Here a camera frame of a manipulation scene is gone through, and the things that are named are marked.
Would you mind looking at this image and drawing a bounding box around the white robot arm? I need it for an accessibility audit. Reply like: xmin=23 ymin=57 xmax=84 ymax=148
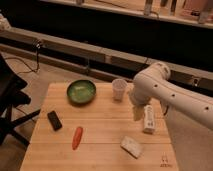
xmin=129 ymin=62 xmax=213 ymax=130

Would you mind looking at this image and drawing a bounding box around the green ceramic bowl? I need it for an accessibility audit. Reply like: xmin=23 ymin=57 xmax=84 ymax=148
xmin=67 ymin=80 xmax=96 ymax=105

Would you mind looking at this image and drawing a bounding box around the white tube with cap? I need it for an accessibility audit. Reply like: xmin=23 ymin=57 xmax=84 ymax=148
xmin=143 ymin=105 xmax=155 ymax=134

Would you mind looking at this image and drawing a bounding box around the white sponge block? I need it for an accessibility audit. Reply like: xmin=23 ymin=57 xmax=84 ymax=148
xmin=120 ymin=136 xmax=142 ymax=158

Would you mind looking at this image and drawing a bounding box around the black rectangular remote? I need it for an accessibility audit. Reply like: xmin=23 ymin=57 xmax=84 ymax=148
xmin=47 ymin=111 xmax=62 ymax=131

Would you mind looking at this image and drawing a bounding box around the black office chair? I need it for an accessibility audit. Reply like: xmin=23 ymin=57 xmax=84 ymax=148
xmin=0 ymin=54 xmax=40 ymax=146

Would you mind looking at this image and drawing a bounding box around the black floor cable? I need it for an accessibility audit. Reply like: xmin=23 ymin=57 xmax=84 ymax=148
xmin=3 ymin=49 xmax=41 ymax=76

